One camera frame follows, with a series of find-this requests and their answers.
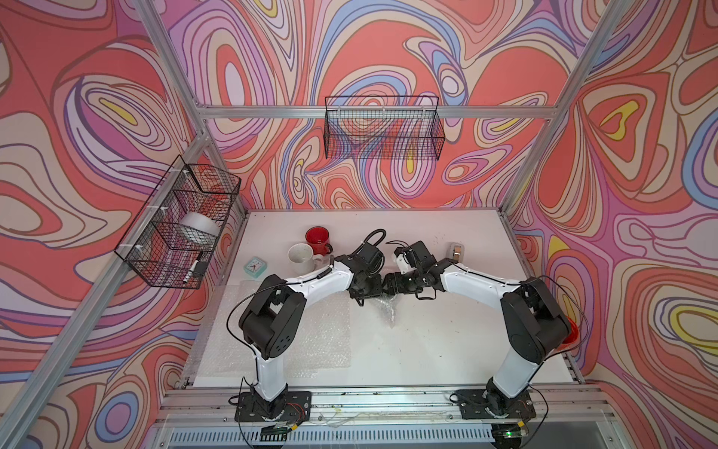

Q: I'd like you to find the clear bubble wrap sheet top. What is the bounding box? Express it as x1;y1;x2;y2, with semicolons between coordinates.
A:
371;295;398;329

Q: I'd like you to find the clear bubble wrap sheet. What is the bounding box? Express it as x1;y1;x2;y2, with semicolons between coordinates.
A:
184;281;353;387
371;295;398;329

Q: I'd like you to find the red ceramic mug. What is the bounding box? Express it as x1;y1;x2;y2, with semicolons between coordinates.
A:
305;226;334;256

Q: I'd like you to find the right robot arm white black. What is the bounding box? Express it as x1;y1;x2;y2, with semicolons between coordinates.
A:
383;241;578;415

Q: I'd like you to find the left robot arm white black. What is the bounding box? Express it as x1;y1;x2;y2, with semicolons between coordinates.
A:
239;228;386;403

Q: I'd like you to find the grey tape dispenser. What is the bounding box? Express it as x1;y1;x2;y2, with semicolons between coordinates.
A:
447;242;465;263

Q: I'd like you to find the white ceramic mug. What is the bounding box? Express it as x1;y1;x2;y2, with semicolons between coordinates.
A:
287;243;325;276

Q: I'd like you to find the small teal alarm clock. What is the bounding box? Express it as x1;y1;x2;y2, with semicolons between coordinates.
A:
243;256;267;279

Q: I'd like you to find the white tape roll in basket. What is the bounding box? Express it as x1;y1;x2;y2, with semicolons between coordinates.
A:
179;213;220;244

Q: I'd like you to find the black wire basket back wall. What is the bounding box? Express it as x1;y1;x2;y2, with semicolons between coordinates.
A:
323;94;446;161

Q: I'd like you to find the black wire basket wall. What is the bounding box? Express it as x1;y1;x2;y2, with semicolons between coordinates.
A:
114;156;241;290
323;94;446;161

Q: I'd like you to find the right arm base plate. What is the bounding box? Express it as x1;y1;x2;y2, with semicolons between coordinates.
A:
449;389;537;422

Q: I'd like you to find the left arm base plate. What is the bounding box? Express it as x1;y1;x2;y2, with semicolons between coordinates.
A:
235;391;312;425

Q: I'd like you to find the marker in wire basket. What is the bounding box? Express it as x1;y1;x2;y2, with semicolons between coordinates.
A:
182;259;199;284

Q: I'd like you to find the black wire basket left wall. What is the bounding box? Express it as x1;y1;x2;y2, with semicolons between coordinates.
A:
114;156;241;290

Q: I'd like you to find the aluminium front rail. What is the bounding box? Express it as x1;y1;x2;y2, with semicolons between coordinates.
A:
155;384;619;425

